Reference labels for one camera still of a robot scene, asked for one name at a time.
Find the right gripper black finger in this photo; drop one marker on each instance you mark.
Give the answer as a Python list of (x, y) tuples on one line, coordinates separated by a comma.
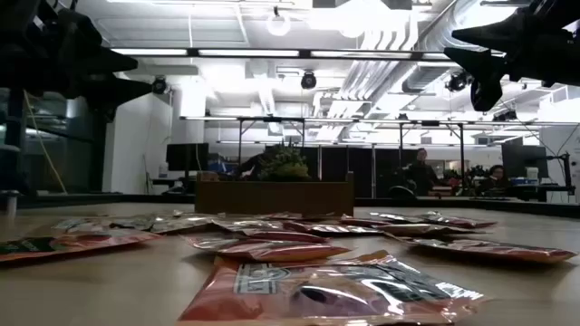
[(487, 74), (498, 34)]

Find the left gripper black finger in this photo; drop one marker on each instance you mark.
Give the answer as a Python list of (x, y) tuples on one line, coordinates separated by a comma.
[(115, 93), (99, 61)]

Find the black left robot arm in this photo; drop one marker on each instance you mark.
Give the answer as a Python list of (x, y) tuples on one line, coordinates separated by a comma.
[(13, 45)]

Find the black computer monitor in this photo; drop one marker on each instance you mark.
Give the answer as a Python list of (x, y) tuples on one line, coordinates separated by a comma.
[(187, 156), (521, 158)]

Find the white bottle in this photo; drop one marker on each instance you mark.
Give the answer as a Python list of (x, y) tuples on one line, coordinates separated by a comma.
[(163, 171)]

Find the person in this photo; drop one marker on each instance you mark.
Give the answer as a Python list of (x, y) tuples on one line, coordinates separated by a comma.
[(421, 174), (496, 174)]

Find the rig overhead light bar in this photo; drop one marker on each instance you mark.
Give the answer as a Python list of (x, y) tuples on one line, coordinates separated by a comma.
[(249, 53)]

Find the succulent plant in black pot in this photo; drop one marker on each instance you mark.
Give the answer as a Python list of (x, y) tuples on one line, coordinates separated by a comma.
[(285, 165)]

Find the wooden three-compartment tray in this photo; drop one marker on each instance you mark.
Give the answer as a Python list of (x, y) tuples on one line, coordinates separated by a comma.
[(272, 197)]

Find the black ceiling camera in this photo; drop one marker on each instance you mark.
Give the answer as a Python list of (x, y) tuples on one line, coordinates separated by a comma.
[(159, 85), (457, 82), (308, 80)]

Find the small grey cylinder post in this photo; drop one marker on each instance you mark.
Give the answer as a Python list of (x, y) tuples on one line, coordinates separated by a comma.
[(10, 204)]

